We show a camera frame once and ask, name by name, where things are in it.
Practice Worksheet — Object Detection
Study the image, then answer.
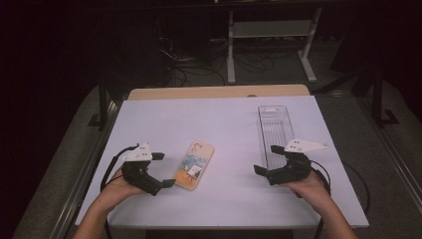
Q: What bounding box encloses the black metal stand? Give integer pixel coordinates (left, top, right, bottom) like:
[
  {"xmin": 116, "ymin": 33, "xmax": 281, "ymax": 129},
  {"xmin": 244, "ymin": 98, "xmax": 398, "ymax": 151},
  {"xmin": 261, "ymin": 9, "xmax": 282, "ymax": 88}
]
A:
[
  {"xmin": 87, "ymin": 79, "xmax": 113, "ymax": 131},
  {"xmin": 370, "ymin": 62, "xmax": 400, "ymax": 129}
]

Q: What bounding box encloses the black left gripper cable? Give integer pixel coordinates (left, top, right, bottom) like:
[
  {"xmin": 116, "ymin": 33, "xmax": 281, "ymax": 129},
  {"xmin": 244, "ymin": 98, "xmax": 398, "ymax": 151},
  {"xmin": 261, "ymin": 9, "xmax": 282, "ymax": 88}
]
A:
[{"xmin": 100, "ymin": 143, "xmax": 140, "ymax": 193}]

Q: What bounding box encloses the tangle of floor cables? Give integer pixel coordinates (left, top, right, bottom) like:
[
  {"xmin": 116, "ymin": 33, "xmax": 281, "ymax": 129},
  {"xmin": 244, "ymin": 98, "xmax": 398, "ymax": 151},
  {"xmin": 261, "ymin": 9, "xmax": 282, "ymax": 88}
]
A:
[{"xmin": 158, "ymin": 35, "xmax": 227, "ymax": 88}]

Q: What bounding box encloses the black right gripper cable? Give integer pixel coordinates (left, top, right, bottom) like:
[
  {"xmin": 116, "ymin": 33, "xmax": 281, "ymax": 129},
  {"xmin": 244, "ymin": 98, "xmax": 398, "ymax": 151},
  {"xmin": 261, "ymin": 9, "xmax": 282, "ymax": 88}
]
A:
[{"xmin": 310, "ymin": 158, "xmax": 371, "ymax": 214}]

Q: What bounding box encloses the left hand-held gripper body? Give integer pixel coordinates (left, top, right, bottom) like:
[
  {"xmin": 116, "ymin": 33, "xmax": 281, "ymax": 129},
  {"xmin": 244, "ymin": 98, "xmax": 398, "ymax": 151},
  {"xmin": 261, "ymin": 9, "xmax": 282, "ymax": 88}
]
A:
[{"xmin": 120, "ymin": 142, "xmax": 164, "ymax": 197}]

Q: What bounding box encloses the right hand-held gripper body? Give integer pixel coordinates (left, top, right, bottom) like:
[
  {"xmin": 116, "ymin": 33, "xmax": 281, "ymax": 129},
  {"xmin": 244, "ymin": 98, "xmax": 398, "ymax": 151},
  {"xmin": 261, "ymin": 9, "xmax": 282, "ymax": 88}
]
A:
[{"xmin": 265, "ymin": 137, "xmax": 328, "ymax": 186}]

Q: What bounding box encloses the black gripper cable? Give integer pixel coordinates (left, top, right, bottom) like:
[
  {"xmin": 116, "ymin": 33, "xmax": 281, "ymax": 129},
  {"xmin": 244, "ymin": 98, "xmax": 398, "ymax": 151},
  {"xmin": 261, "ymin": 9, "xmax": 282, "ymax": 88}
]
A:
[
  {"xmin": 310, "ymin": 158, "xmax": 371, "ymax": 214},
  {"xmin": 100, "ymin": 143, "xmax": 140, "ymax": 193}
]

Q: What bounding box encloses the person's right hand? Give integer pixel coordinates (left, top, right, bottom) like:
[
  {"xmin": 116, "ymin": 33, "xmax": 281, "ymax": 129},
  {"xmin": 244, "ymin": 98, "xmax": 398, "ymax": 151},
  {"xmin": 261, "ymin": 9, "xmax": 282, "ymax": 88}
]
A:
[{"xmin": 287, "ymin": 170, "xmax": 332, "ymax": 215}]

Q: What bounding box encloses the clear plastic box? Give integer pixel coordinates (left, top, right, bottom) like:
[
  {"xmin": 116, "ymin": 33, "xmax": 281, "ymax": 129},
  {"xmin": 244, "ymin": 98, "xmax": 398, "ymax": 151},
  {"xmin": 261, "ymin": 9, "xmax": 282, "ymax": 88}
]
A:
[{"xmin": 257, "ymin": 105, "xmax": 297, "ymax": 172}]

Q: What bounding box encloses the person's left hand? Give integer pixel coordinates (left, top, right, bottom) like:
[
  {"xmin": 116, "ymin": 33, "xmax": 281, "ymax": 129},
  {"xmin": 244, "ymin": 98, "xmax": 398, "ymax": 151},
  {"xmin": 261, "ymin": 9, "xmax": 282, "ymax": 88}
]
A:
[{"xmin": 99, "ymin": 168, "xmax": 147, "ymax": 209}]

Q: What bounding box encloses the white metal shelf stand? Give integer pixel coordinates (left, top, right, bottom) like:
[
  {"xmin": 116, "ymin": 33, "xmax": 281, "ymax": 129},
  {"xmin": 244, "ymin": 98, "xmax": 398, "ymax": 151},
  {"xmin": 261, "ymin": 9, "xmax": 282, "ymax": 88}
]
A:
[{"xmin": 226, "ymin": 6, "xmax": 323, "ymax": 86}]

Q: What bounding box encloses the aluminium rail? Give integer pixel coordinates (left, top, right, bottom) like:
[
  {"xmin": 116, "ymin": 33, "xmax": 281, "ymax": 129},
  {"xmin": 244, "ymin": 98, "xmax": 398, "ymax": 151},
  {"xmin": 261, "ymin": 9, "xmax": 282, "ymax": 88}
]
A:
[
  {"xmin": 49, "ymin": 99, "xmax": 124, "ymax": 239},
  {"xmin": 360, "ymin": 98, "xmax": 422, "ymax": 213}
]

